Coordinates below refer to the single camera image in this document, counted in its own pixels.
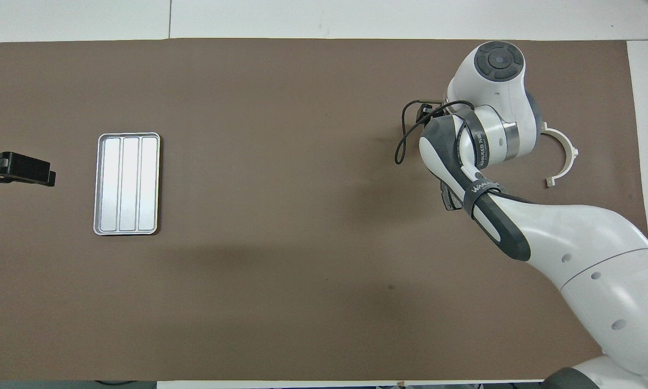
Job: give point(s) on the silver metal compartment tray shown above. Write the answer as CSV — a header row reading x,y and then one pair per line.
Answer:
x,y
118,173

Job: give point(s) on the brown table mat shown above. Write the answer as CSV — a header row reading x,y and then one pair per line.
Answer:
x,y
313,335

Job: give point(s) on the short dark grey brake pad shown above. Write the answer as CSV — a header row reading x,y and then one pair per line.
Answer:
x,y
447,199

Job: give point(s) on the white semicircular plastic bracket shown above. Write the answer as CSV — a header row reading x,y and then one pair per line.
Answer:
x,y
571,156

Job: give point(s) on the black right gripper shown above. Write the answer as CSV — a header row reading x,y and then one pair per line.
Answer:
x,y
425,113

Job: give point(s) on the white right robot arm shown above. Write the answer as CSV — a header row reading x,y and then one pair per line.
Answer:
x,y
599,254

